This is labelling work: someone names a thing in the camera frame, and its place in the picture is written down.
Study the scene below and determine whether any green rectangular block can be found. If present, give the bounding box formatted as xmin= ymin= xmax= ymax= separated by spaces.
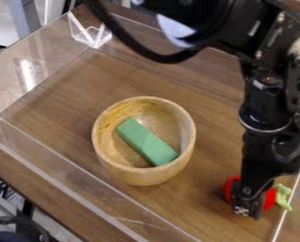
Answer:
xmin=116 ymin=118 xmax=179 ymax=166

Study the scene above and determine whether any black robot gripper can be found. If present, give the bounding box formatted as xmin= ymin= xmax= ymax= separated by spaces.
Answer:
xmin=231 ymin=128 xmax=300 ymax=219

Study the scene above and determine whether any black cable under table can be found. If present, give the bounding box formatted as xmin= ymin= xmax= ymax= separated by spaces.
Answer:
xmin=0 ymin=216 xmax=50 ymax=242

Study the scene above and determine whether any red plush fruit green stem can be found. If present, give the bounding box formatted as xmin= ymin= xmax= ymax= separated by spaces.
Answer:
xmin=224 ymin=175 xmax=292 ymax=211

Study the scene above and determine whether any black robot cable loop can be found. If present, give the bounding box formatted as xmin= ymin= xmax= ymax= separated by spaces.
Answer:
xmin=84 ymin=0 xmax=208 ymax=64

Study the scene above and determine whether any round wooden bowl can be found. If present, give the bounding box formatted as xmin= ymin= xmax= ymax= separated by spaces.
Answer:
xmin=92 ymin=96 xmax=196 ymax=186

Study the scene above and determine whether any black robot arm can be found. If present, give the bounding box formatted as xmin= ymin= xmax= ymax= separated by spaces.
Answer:
xmin=141 ymin=0 xmax=300 ymax=218

